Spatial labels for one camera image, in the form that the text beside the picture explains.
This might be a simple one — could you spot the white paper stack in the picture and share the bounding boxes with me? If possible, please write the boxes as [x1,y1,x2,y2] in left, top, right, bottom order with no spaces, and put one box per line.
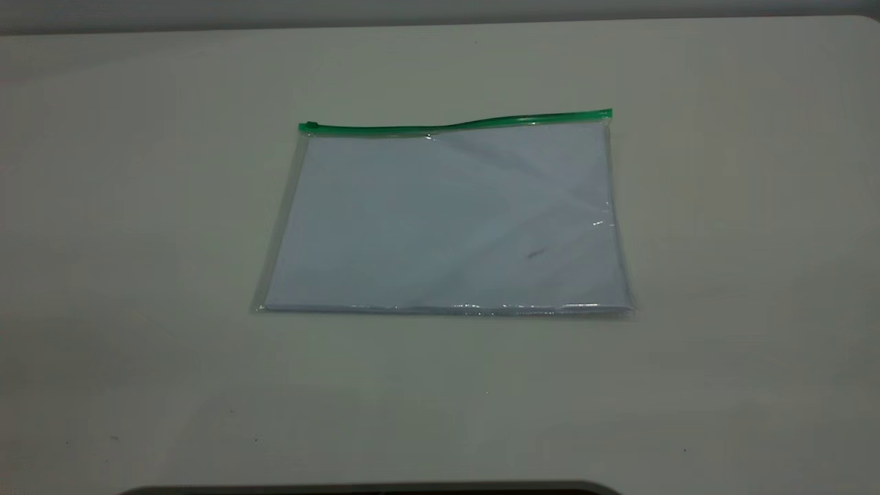
[264,122,633,315]

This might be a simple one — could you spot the clear zip bag green zipper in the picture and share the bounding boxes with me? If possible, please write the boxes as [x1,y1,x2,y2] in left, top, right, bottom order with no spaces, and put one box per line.
[250,108,637,319]

